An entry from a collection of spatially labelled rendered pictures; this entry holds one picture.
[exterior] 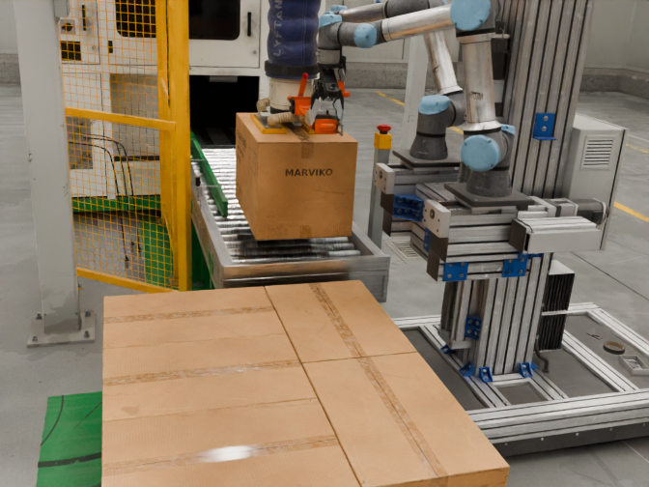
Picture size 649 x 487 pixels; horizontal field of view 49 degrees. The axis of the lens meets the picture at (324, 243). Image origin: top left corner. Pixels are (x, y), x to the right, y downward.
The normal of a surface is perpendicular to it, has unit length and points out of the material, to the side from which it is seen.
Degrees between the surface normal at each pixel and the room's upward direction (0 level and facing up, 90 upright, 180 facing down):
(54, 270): 90
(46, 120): 90
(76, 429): 0
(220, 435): 0
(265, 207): 90
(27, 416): 0
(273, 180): 90
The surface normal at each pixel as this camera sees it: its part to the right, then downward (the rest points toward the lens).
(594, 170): 0.28, 0.35
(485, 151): -0.44, 0.41
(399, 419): 0.05, -0.94
